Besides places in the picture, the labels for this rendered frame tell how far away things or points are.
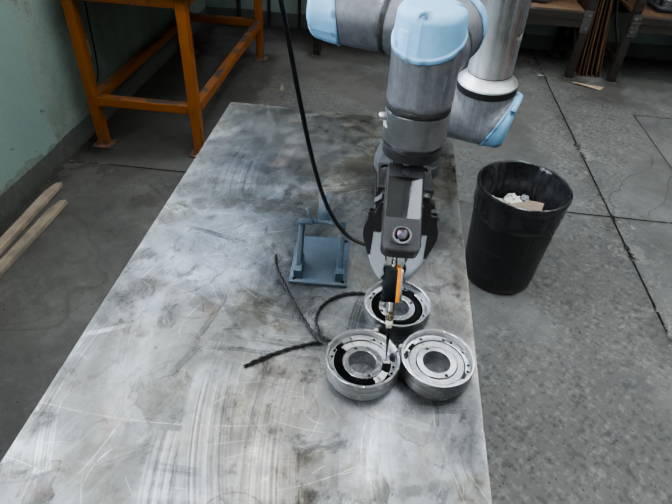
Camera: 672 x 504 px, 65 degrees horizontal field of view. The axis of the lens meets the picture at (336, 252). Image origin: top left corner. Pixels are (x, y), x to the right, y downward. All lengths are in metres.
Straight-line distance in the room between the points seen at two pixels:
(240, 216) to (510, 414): 1.12
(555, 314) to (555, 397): 0.39
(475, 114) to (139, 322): 0.72
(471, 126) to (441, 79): 0.53
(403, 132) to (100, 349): 0.54
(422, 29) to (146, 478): 0.60
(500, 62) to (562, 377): 1.21
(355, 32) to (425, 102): 0.16
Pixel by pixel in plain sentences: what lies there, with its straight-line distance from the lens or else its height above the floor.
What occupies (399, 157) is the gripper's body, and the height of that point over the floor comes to 1.13.
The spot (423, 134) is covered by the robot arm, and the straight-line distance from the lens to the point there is 0.61.
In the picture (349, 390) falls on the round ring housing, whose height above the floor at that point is 0.83.
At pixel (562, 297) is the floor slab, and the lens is 2.27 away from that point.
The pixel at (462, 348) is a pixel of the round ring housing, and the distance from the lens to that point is 0.82.
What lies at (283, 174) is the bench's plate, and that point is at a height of 0.80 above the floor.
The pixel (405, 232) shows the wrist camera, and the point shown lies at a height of 1.07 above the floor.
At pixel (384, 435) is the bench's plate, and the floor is 0.80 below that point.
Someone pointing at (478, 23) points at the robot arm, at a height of 1.25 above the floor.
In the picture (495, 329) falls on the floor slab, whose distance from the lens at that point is 2.04.
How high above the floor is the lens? 1.43
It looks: 40 degrees down
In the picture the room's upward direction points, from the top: 4 degrees clockwise
